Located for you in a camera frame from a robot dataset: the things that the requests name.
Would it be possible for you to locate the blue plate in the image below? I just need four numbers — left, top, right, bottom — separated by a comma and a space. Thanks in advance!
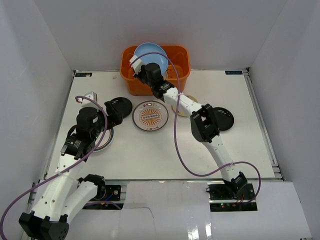
133, 42, 169, 76

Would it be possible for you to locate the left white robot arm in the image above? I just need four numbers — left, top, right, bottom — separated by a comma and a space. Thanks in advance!
18, 99, 128, 240

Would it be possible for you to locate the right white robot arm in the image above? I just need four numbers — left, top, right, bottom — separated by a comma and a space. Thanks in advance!
131, 63, 248, 200

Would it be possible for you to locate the orange plastic bin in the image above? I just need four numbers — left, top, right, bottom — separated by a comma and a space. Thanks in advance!
120, 45, 191, 96

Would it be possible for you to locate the black plate left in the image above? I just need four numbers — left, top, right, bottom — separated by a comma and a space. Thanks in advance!
109, 97, 133, 119

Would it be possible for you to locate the black plate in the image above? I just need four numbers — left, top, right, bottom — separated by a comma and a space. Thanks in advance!
213, 107, 235, 132
109, 97, 133, 119

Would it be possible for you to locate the green rimmed white plate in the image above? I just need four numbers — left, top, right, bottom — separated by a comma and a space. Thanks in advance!
94, 128, 115, 152

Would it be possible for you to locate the sunburst pattern plate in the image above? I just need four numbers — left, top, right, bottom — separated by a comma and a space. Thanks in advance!
132, 100, 169, 132

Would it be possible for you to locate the beige small plate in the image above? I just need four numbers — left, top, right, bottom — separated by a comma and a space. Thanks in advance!
171, 94, 198, 118

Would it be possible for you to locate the left blue table label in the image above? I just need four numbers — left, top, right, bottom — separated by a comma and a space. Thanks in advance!
74, 72, 92, 78

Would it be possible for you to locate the blue table label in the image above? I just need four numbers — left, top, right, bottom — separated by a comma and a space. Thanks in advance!
225, 70, 243, 75
74, 72, 92, 78

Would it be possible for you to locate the black plate right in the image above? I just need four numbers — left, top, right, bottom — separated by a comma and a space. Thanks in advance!
213, 107, 235, 132

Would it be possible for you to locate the right blue table label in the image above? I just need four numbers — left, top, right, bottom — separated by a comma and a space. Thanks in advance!
225, 70, 243, 75

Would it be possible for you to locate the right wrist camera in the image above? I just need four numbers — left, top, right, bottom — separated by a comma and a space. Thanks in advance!
129, 55, 144, 74

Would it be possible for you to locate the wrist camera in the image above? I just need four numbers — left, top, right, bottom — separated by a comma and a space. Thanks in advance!
129, 55, 144, 74
75, 91, 98, 104

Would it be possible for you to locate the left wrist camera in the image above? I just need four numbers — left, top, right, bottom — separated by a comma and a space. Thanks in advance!
75, 91, 98, 104

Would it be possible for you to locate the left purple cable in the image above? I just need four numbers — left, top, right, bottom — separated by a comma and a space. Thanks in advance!
0, 95, 123, 240

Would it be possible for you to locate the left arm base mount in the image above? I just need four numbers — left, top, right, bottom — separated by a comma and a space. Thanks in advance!
84, 184, 122, 209

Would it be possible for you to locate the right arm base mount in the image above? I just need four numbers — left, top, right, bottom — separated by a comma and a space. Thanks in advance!
205, 183, 258, 213

